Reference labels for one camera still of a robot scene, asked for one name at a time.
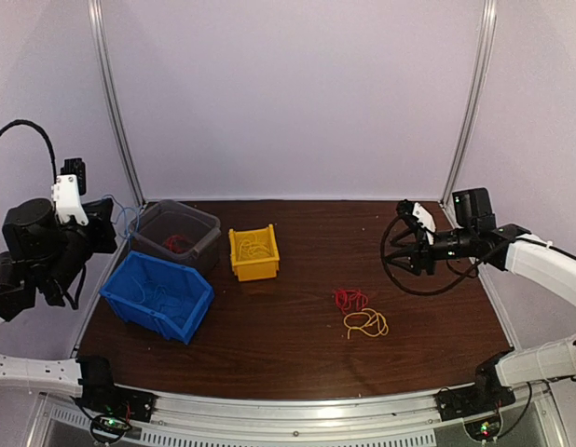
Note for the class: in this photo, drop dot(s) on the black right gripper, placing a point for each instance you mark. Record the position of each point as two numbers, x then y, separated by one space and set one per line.
420 252

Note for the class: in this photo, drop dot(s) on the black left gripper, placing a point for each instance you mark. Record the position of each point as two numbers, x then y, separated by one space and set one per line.
101 213

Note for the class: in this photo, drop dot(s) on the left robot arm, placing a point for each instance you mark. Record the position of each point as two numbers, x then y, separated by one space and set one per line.
45 257

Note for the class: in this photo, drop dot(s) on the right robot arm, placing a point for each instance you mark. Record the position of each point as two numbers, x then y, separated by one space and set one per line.
512 249

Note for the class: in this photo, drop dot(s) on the clear grey plastic tub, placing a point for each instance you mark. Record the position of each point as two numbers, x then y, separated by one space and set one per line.
175 232

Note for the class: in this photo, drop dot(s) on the blue plastic bin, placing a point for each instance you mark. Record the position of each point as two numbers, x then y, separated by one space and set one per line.
163 297

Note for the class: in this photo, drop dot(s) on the yellow plastic bin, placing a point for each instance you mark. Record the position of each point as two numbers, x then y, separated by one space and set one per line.
254 254

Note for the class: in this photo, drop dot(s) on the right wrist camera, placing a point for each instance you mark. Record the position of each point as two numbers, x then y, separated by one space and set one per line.
418 220

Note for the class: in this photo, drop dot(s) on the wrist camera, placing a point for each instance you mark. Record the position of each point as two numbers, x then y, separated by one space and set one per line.
418 220
66 192

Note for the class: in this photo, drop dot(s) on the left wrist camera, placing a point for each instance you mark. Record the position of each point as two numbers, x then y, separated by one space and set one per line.
66 192

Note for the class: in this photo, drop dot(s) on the front aluminium rail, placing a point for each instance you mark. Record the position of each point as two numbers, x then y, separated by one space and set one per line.
413 419

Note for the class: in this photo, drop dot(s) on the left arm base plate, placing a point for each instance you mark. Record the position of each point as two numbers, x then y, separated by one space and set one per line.
122 402

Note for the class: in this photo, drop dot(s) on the left corner aluminium post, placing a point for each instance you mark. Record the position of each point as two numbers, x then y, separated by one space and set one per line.
97 26

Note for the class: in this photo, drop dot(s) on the corner aluminium post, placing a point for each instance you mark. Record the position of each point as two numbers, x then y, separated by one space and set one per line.
97 26
485 42

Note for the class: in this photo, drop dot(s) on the right corner aluminium post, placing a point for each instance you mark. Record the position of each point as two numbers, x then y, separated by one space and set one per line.
485 42

